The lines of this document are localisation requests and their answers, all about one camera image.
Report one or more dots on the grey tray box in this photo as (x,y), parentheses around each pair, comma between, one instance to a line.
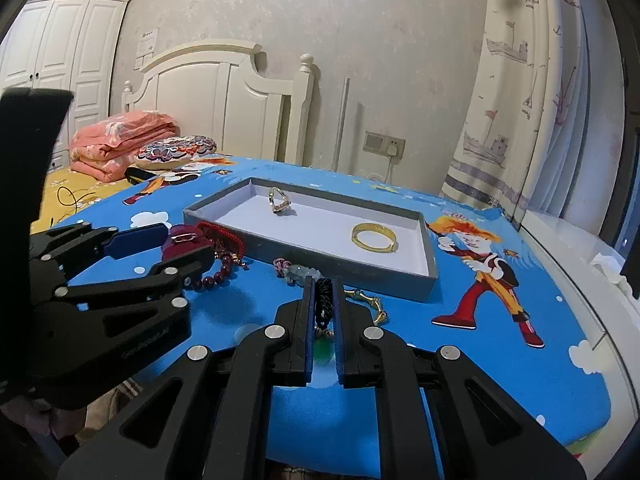
(320,225)

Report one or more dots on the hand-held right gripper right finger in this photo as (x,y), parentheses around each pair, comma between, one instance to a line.
(339,330)

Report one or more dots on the folded pink quilt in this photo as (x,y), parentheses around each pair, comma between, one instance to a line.
(115,140)

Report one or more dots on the white lamp pole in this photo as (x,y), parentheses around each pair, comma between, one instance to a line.
(341,125)

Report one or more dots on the white wardrobe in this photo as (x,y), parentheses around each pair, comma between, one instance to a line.
(75,60)

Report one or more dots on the ship printed curtain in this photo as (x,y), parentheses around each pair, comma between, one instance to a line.
(525,85)

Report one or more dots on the plain gold bangle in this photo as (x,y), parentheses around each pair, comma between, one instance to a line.
(372,247)

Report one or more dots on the red flower ornament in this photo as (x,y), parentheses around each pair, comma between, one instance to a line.
(182,247)

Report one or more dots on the cream wooden headboard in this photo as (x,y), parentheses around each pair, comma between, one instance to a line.
(200,95)

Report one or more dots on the blue cartoon printed cloth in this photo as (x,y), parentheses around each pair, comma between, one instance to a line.
(250,310)

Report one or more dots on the white windowsill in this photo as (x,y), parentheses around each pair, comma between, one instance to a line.
(565,240)

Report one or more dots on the twisted gold bangle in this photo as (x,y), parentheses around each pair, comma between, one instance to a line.
(280,208)

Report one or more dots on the black case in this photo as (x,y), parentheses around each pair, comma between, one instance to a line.
(137,174)

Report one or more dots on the white paper wall notice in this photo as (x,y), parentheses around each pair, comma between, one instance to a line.
(146,47)

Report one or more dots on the pale jade pendant pink knot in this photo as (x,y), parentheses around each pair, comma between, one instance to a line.
(300,272)

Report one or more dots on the white charger plug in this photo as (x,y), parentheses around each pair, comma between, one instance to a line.
(393,151)

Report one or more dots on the wall socket panel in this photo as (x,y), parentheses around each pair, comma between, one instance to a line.
(375,142)

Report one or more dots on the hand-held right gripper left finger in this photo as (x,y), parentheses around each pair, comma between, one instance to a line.
(311,320)

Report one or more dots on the yellow bed sheet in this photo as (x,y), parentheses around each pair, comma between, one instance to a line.
(85,180)

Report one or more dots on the round patterned cushion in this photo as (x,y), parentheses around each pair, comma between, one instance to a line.
(175,152)

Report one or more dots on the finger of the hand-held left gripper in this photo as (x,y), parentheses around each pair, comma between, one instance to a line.
(135,242)
(190,260)

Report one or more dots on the crumpled white tissue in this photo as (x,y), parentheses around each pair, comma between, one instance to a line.
(610,270)

